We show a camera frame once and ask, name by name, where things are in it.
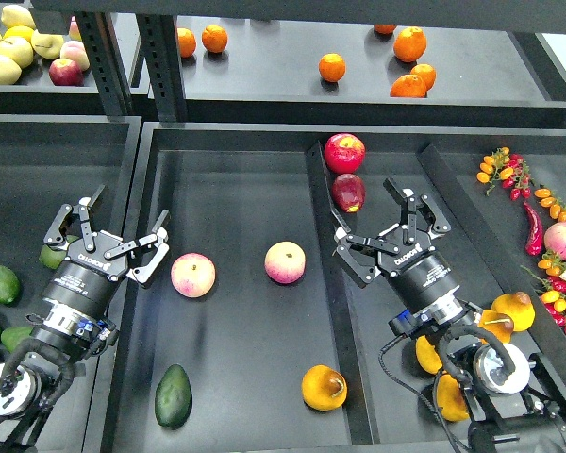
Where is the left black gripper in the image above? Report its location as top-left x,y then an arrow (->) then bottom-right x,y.
42,185 -> 170,319

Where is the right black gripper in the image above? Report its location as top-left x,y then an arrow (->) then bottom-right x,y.
329,177 -> 462,318

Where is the dark green avocado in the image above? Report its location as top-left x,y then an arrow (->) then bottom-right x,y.
154,363 -> 192,429

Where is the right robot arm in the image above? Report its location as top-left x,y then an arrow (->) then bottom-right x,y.
329,178 -> 566,452

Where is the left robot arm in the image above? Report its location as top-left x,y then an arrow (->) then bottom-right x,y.
0,192 -> 170,452

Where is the dark red apple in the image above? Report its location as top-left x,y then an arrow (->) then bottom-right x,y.
331,174 -> 366,213

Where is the pink apple left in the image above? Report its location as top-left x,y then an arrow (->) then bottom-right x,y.
171,253 -> 216,298

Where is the pink apple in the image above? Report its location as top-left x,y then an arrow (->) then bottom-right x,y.
264,241 -> 306,284
543,222 -> 566,260
171,253 -> 216,298

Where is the bright red apple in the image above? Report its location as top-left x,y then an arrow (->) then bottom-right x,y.
324,133 -> 366,174

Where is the pink apple centre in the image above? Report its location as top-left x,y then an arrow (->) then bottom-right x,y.
264,241 -> 306,284

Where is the red chili pepper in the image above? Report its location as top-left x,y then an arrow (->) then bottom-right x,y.
523,201 -> 543,256

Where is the black centre tray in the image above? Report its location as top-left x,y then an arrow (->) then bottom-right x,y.
101,123 -> 566,452

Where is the orange cherry tomato bunch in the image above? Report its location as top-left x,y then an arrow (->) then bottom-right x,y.
534,187 -> 566,222

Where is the pink apple right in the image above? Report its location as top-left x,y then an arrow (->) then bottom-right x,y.
543,222 -> 566,260

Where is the red apple on shelf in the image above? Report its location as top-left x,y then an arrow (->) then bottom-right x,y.
49,58 -> 84,86

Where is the black tray divider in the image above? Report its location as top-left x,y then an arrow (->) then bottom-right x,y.
418,144 -> 566,379
305,142 -> 377,445

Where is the mixed cherry tomato bunch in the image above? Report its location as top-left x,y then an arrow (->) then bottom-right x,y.
522,252 -> 566,336

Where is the peach on shelf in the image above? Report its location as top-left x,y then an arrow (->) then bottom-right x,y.
60,41 -> 91,72

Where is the black shelf post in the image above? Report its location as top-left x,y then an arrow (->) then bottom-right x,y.
136,14 -> 188,123
74,11 -> 133,116

